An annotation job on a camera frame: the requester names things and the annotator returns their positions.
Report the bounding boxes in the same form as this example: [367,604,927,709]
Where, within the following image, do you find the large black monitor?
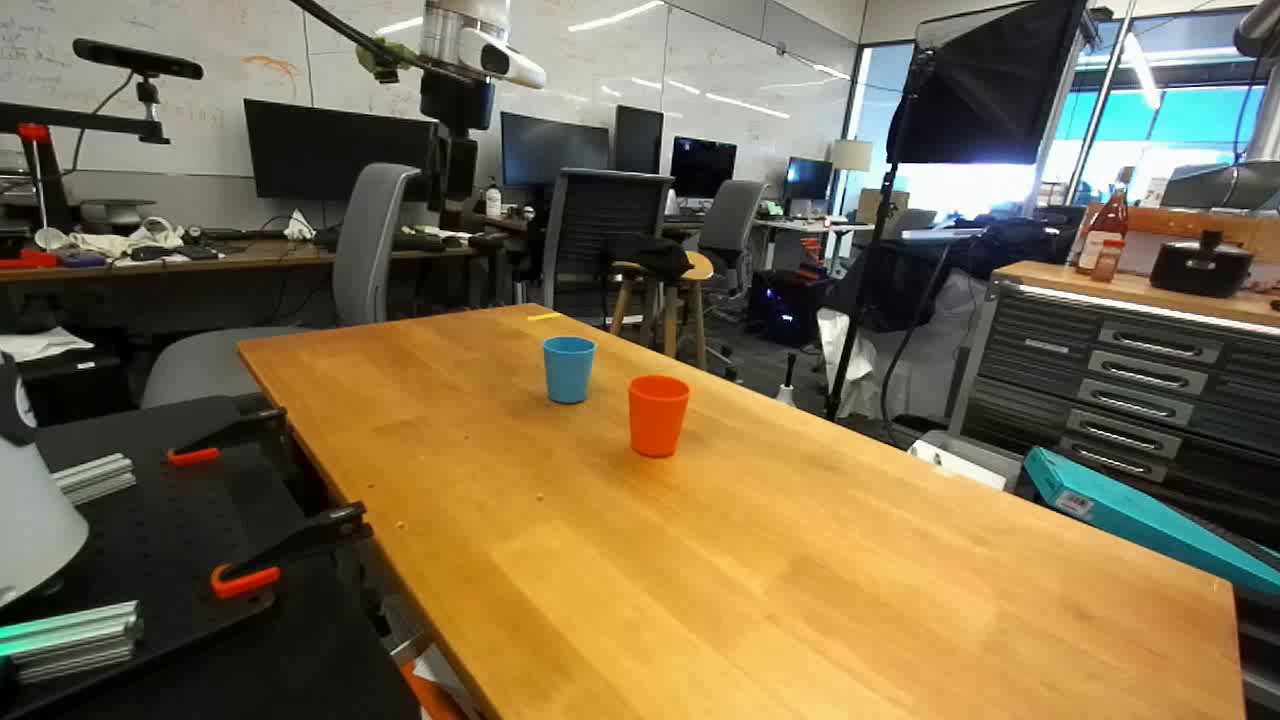
[241,96,459,209]

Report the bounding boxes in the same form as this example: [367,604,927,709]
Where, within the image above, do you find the black mesh office chair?
[538,164,682,321]

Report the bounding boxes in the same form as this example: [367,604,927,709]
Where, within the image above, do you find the black upright monitor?
[614,98,668,176]

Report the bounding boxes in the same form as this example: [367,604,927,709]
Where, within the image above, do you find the black widescreen monitor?
[497,106,618,194]

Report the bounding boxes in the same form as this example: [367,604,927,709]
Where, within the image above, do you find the gray swivel chair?
[687,176,768,304]

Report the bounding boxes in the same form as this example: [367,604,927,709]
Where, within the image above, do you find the orange plastic cup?
[623,371,697,464]

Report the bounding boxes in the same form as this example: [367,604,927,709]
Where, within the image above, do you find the wooden stool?
[605,244,719,371]

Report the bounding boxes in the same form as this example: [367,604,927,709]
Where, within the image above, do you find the brown wooden desk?
[0,229,489,336]

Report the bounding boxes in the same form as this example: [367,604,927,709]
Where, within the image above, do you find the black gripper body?
[417,67,501,153]

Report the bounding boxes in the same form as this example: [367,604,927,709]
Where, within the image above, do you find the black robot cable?
[288,0,432,89]

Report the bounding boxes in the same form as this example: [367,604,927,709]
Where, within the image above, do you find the gray office chair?
[140,161,423,410]

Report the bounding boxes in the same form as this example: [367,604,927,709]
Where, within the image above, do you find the black camera on stand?
[69,30,207,89]

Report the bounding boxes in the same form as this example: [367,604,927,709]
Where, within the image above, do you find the black light stand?
[819,161,914,424]

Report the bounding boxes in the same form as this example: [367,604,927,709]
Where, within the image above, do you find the short aluminium extrusion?
[49,447,140,508]

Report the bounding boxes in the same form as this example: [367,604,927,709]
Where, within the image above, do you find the blue plastic cup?
[540,331,600,408]

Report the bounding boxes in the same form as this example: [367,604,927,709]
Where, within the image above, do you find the red bottle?
[1072,185,1137,287]

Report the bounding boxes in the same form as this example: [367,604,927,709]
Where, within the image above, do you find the small lit monitor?
[668,132,740,205]

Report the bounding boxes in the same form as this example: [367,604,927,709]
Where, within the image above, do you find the gray drawer cabinet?
[947,254,1280,515]

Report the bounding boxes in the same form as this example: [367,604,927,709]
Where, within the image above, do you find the teal plastic case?
[1022,444,1280,609]

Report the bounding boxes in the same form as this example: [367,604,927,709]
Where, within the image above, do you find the long aluminium extrusion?
[0,596,146,689]

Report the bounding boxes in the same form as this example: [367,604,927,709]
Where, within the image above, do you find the white table lamp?
[824,137,879,214]

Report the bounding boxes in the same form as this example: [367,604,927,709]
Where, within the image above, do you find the orange-handled black clamp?
[160,403,291,475]
[204,499,374,604]

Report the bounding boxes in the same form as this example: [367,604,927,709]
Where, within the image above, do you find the small blue-screen monitor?
[780,153,840,209]

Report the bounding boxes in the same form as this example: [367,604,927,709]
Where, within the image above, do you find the black base board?
[0,389,423,720]

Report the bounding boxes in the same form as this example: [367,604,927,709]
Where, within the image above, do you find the white box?
[910,424,1029,495]

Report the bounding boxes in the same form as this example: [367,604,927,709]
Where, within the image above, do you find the black softbox light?
[885,0,1094,168]

